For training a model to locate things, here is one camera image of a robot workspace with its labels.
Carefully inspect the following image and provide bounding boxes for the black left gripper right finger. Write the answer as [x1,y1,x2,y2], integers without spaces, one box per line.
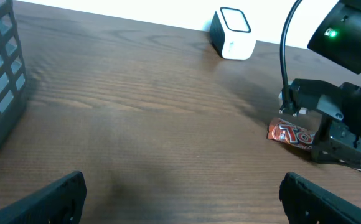
[279,172,361,224]

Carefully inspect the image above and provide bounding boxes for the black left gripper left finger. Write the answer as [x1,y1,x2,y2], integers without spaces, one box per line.
[0,171,87,224]

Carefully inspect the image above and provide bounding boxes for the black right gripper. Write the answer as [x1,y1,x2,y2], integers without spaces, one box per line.
[310,81,361,170]

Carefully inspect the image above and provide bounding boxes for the red Top chocolate bar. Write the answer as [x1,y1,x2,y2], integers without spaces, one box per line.
[267,118,361,172]

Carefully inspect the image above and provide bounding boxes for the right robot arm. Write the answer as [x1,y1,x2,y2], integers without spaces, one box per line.
[307,1,361,169]

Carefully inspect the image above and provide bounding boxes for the white barcode scanner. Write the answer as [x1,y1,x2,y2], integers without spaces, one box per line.
[209,6,256,60]

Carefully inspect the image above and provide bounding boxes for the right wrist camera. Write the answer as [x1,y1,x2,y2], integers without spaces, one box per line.
[279,78,347,121]

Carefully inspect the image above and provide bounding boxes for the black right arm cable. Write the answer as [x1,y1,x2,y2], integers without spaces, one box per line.
[279,0,304,110]

